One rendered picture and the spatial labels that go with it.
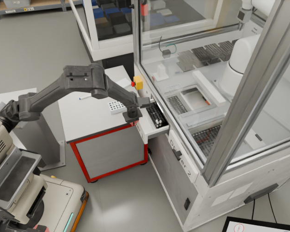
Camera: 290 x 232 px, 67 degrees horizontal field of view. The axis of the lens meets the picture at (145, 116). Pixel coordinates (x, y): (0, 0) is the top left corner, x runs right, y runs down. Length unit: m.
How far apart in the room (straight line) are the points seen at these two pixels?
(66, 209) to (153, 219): 0.69
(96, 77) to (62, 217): 1.26
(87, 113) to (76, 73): 0.89
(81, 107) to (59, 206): 0.74
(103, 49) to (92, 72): 1.19
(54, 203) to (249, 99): 1.55
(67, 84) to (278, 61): 0.57
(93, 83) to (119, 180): 1.49
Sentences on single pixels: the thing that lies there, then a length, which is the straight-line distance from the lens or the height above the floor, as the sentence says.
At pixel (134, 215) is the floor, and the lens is 2.02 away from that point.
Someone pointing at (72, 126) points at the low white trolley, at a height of 0.76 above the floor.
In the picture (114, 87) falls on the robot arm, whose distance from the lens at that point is 0.85.
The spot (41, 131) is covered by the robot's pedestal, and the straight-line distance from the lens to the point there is 1.96.
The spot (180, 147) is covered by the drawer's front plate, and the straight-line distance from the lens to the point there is 1.20.
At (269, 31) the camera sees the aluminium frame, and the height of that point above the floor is 1.68.
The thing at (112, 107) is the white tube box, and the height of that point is 0.80.
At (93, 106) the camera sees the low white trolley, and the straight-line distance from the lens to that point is 1.64.
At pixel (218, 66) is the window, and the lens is 0.78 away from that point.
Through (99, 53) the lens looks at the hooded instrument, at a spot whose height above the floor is 0.87.
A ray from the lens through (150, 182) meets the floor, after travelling 2.11.
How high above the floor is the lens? 1.93
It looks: 50 degrees down
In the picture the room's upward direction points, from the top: straight up
